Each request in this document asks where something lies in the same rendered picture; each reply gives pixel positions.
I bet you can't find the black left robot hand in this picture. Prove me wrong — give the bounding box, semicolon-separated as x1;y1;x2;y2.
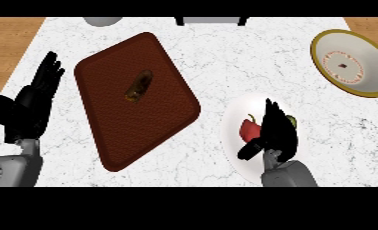
0;51;67;145

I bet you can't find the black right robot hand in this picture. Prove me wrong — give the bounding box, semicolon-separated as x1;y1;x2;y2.
237;97;300;163

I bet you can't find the red bell pepper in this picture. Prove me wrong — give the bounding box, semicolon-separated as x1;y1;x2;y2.
240;113;265;144

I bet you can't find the white plate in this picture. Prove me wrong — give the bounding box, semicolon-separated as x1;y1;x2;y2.
219;92;309;186

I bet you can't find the white bowl with gold rim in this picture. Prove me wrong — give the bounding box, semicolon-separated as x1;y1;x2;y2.
309;28;378;99

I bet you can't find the brown rectangular placemat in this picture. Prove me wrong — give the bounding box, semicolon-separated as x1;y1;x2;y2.
73;31;203;173

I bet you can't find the brown oblong food item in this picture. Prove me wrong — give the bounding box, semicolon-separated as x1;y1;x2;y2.
123;69;155;103

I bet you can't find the grey round object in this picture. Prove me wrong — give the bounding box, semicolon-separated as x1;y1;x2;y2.
82;17;124;28

